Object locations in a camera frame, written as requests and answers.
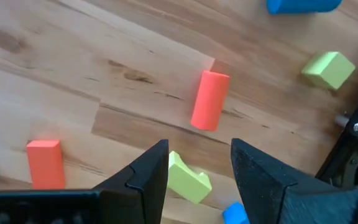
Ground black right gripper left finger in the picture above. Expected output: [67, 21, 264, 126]
[0, 139, 170, 224]

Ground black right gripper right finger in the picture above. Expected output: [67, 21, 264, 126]
[230, 138, 358, 224]

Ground blue cube block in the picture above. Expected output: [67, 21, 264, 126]
[222, 202, 250, 224]

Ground green arch block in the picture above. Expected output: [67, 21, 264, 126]
[166, 151, 213, 205]

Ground red long rectangular block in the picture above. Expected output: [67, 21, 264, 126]
[25, 139, 67, 190]

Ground red cylinder block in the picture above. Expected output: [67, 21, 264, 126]
[190, 70, 231, 132]

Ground green cube block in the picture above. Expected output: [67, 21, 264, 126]
[301, 51, 356, 91]

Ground blue cylinder block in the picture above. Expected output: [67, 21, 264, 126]
[265, 0, 344, 15]

